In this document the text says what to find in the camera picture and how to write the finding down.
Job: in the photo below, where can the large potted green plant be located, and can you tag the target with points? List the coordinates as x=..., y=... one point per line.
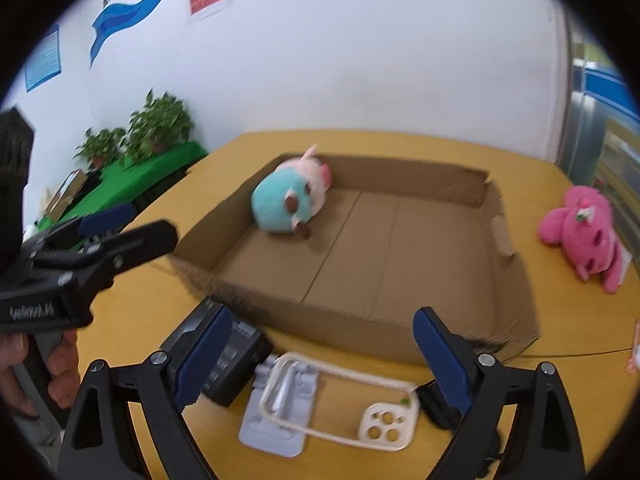
x=157, y=125

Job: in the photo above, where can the blue framed wall poster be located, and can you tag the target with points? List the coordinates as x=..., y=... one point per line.
x=44, y=60

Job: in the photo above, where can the cream clear phone case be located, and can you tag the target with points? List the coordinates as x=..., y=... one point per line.
x=407, y=437

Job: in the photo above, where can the light wooden shelf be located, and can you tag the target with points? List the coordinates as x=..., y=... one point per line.
x=620, y=160

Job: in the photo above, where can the pink plush bear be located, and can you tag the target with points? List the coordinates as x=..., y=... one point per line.
x=580, y=235

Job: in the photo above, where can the glass partition with blue band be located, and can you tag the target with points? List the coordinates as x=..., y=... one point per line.
x=580, y=120

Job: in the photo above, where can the small open cardboard box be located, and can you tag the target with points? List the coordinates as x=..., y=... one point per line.
x=65, y=195

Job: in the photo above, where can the small pink object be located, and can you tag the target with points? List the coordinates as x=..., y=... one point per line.
x=635, y=355

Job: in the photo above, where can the person's left hand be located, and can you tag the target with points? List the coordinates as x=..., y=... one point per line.
x=62, y=360

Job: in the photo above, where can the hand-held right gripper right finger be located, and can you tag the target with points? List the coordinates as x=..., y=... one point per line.
x=445, y=355

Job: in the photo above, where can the black product box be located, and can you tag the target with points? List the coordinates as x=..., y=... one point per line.
x=242, y=355

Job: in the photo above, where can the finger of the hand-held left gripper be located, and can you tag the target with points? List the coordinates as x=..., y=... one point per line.
x=107, y=220
x=140, y=242

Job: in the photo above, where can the blue wave wall decal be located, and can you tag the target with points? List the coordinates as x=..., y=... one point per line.
x=117, y=20

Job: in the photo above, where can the black sunglasses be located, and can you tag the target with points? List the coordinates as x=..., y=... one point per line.
x=440, y=410

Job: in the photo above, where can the teal and pink plush toy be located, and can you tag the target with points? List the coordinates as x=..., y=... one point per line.
x=280, y=205

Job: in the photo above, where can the grey folding phone stand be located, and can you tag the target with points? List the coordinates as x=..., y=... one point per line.
x=270, y=430

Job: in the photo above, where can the brown cardboard box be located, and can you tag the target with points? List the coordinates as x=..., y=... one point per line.
x=400, y=240

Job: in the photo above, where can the small potted green plant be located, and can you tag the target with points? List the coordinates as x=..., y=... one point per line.
x=100, y=145

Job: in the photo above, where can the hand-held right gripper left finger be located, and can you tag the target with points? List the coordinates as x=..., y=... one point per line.
x=205, y=355

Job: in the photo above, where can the green table cloth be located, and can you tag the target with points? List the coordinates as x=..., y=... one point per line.
x=130, y=175

